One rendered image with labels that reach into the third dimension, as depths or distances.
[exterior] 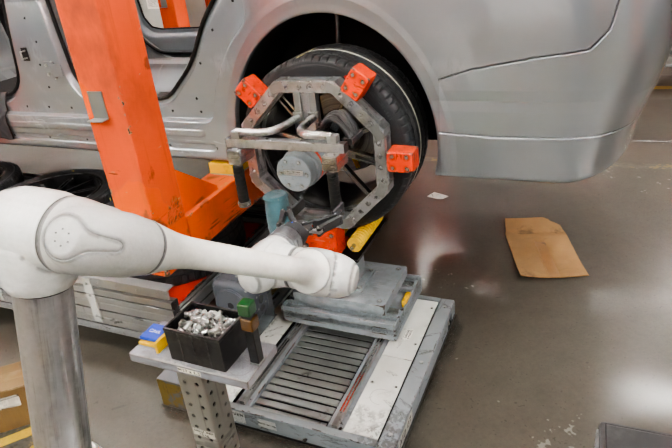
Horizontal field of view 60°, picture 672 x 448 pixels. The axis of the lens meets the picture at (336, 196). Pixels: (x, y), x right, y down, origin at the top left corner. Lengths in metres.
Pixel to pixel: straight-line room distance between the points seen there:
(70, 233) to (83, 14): 1.07
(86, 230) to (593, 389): 1.86
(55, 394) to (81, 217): 0.40
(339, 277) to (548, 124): 0.91
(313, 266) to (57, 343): 0.53
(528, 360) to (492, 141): 0.89
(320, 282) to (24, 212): 0.63
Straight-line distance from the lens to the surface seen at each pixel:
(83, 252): 0.95
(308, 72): 2.04
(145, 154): 2.00
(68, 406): 1.25
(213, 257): 1.19
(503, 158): 2.01
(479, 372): 2.36
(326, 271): 1.34
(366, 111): 1.91
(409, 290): 2.51
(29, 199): 1.08
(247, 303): 1.65
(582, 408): 2.28
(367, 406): 2.13
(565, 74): 1.90
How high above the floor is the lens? 1.57
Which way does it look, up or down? 25 degrees down
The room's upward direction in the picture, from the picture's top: 6 degrees counter-clockwise
